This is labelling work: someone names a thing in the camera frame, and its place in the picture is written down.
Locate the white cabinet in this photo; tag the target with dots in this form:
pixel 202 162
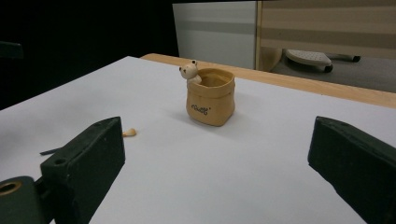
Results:
pixel 214 34

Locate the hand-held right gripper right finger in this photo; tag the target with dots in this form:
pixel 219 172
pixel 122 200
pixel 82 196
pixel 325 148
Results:
pixel 358 168

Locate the office chair base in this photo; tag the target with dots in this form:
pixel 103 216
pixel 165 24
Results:
pixel 311 58

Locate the tan ceramic bear pot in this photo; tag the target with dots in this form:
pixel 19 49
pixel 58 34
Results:
pixel 211 99

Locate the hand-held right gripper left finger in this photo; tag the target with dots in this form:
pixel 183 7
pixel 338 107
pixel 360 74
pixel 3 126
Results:
pixel 90 155

